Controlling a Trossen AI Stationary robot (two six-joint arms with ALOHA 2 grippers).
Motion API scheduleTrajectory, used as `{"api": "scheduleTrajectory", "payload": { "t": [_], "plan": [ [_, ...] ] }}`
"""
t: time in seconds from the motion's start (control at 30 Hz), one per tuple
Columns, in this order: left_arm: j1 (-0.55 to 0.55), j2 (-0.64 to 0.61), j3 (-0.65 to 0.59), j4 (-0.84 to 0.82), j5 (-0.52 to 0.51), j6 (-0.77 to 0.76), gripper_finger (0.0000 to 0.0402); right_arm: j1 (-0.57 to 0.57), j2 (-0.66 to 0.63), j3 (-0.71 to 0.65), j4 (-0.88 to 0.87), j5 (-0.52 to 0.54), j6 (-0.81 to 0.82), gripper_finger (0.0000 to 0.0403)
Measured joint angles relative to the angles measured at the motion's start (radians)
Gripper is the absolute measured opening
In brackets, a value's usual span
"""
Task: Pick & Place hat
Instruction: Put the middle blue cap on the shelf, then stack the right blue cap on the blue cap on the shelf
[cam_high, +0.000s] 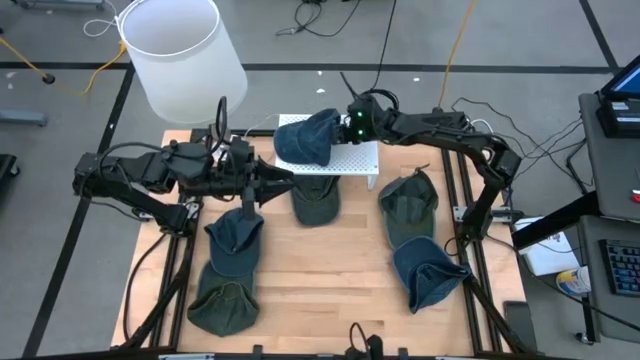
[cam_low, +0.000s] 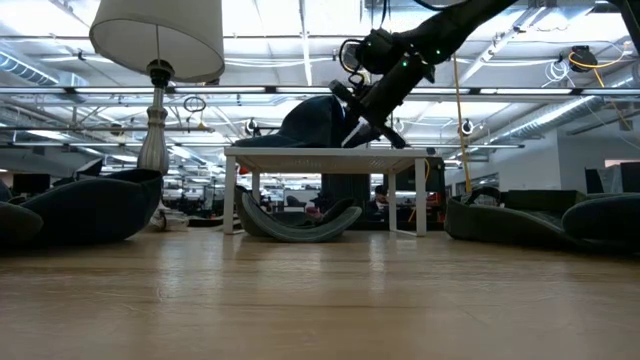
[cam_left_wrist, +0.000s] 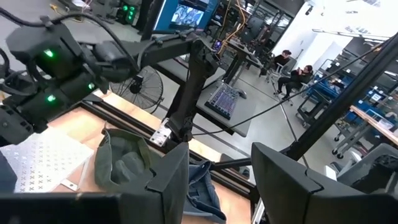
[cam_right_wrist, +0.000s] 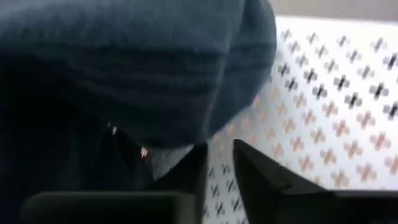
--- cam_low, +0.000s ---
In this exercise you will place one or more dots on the black cabinet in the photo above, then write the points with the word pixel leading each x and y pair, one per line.
pixel 345 190

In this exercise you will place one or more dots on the white lampshade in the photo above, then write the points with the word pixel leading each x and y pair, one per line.
pixel 160 35

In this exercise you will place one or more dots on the white perforated metal shelf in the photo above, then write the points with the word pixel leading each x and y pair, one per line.
pixel 325 159

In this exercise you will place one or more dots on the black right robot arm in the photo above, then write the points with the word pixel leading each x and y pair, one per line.
pixel 450 25

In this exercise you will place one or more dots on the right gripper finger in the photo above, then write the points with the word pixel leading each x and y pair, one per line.
pixel 367 139

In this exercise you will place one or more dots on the dark green baseball cap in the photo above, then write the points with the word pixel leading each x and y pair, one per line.
pixel 500 222
pixel 295 232
pixel 17 225

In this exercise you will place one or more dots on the dark blue baseball cap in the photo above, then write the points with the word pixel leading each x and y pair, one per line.
pixel 95 205
pixel 310 122
pixel 605 220

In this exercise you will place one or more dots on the person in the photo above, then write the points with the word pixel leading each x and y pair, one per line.
pixel 381 197

